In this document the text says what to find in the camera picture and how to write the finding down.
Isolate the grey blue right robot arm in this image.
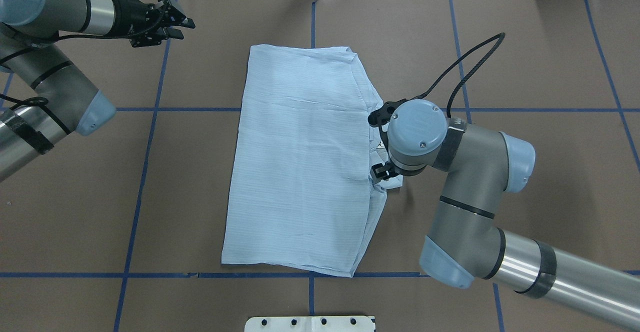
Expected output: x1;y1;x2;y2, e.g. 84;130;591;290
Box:
367;98;639;332

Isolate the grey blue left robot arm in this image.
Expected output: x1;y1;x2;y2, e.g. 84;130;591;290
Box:
0;0;195;180

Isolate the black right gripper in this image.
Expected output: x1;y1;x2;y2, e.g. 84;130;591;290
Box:
370;161;401;182

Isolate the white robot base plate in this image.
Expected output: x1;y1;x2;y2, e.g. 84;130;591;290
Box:
244;315;377;332

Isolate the light blue button-up shirt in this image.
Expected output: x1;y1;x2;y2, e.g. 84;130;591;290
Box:
221;43;403;278

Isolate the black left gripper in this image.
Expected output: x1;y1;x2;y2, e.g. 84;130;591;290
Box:
112;0;195;48

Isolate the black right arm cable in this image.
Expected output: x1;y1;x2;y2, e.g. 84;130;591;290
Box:
400;32;507;120

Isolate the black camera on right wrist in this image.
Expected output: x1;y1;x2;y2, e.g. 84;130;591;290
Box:
367;99;408;146

